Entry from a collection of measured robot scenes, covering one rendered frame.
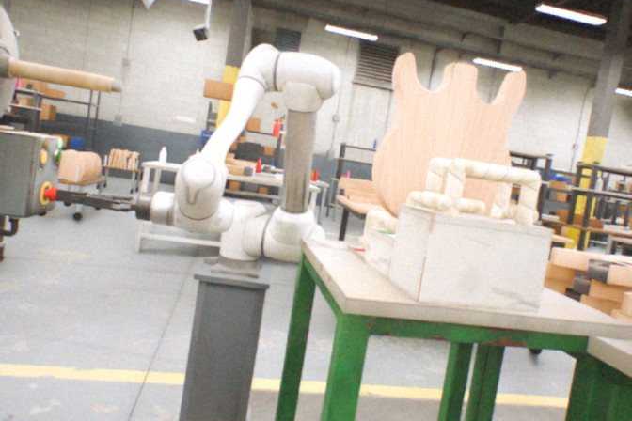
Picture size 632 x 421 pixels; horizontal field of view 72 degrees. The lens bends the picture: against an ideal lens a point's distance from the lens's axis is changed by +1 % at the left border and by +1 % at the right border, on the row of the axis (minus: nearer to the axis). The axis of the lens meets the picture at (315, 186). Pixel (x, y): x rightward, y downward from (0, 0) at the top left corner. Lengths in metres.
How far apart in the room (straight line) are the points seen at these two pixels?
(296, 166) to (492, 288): 0.82
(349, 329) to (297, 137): 0.80
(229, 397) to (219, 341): 0.21
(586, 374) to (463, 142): 0.56
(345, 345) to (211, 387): 1.02
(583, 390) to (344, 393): 0.53
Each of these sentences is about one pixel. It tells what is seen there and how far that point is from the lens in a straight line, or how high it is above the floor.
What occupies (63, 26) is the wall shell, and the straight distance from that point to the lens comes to 13.01.
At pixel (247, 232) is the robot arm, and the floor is 0.87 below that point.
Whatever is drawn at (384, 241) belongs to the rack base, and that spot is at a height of 1.01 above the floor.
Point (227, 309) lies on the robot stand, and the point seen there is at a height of 0.58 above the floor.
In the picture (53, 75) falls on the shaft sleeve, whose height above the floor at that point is 1.25.
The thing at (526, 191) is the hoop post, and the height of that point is 1.17.
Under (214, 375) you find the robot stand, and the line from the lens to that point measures 1.78.
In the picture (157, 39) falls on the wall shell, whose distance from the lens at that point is 12.43.
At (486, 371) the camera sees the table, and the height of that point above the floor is 0.64.
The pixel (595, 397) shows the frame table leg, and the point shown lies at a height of 0.77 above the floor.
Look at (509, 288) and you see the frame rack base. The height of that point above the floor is 0.98.
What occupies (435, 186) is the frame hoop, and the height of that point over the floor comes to 1.15.
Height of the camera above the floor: 1.16
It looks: 3 degrees down
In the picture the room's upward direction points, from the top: 9 degrees clockwise
